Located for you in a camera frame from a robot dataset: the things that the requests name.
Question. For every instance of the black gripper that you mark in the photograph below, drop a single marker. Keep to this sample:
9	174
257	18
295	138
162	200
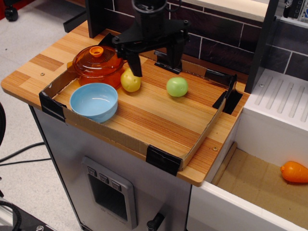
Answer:
150	31

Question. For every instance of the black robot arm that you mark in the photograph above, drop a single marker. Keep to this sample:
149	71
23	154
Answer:
162	60

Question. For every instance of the light blue plastic bowl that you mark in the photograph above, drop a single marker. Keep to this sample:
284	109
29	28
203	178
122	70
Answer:
96	101

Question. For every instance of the yellow toy potato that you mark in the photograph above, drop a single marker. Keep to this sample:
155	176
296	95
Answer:
129	81

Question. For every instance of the orange transparent pot with lid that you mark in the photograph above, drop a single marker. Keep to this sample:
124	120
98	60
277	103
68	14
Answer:
97	64

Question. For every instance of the cardboard fence with black tape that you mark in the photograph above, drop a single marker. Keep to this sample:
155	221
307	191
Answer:
183	136

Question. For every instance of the grey toy dishwasher cabinet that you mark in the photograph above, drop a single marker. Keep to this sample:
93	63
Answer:
108	188

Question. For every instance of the black caster wheel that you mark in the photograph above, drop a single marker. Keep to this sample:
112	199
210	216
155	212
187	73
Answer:
11	14

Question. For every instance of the white toy sink unit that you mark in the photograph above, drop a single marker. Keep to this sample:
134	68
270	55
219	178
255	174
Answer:
245	190

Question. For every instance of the black dishwasher knob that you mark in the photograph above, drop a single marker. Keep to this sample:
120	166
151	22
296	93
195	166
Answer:
154	224

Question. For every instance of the orange toy carrot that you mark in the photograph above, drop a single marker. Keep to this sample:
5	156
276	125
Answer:
294	172

